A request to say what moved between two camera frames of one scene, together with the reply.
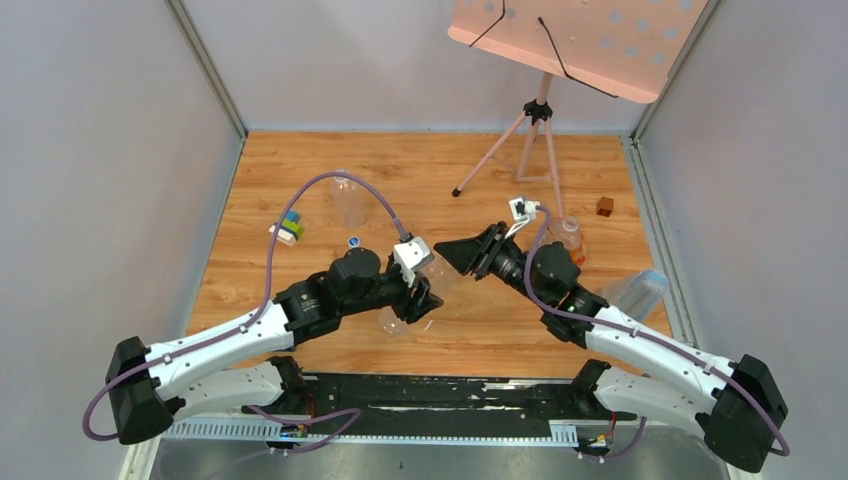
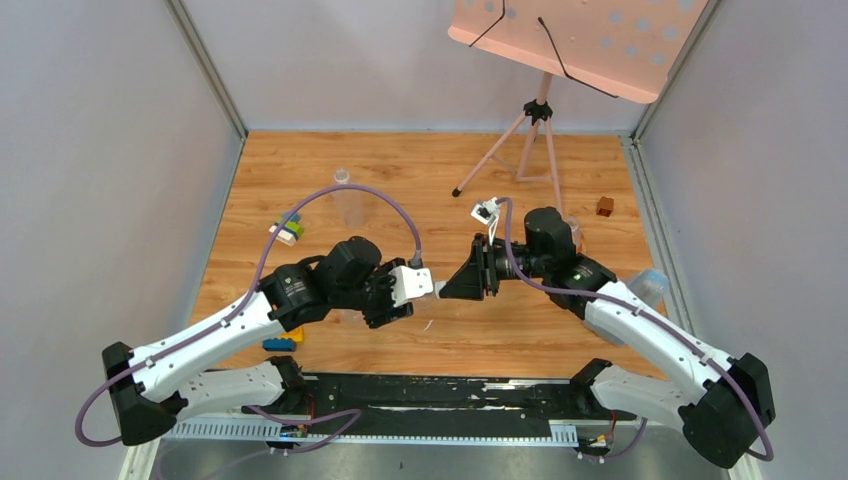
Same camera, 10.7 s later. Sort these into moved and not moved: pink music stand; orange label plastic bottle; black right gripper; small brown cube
Moved: black right gripper
Not moved: pink music stand; small brown cube; orange label plastic bottle
